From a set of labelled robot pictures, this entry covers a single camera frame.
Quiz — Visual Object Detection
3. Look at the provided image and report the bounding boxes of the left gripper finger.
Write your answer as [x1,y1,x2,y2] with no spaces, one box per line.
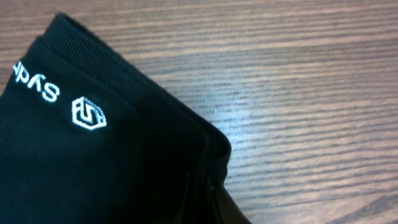
[211,185,251,224]

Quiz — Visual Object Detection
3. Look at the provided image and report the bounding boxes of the black t-shirt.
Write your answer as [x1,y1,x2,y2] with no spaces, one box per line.
[1,13,231,223]

